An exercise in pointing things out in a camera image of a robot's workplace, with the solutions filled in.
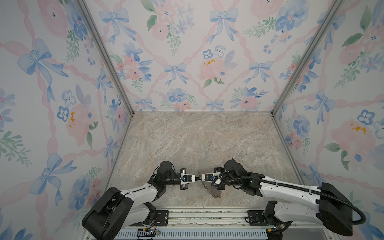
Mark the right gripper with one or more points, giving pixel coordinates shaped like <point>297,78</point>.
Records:
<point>221,188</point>

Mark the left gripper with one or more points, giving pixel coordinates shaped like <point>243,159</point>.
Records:
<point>183,188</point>

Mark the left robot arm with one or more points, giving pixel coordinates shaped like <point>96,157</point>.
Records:
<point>117,209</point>

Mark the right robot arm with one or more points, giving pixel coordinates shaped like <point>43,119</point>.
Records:
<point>288,203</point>

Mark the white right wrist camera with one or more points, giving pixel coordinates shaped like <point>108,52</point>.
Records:
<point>211,176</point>

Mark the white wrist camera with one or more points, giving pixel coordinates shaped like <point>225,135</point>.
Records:
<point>211,176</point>
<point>184,176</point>

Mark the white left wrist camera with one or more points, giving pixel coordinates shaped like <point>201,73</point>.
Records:
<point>184,176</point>

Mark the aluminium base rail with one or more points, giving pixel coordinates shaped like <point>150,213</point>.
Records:
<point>188,223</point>

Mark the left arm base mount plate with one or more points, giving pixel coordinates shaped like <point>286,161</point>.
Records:
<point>156,217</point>

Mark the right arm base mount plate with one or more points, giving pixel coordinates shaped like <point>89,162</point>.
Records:
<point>267,218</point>

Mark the aluminium corner post left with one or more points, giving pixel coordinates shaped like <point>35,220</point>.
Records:
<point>89,22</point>

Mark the aluminium corner post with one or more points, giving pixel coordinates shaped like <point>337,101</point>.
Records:
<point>89,22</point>
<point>330,16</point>

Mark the aluminium corner post right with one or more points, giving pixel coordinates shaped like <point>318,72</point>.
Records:
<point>330,16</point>

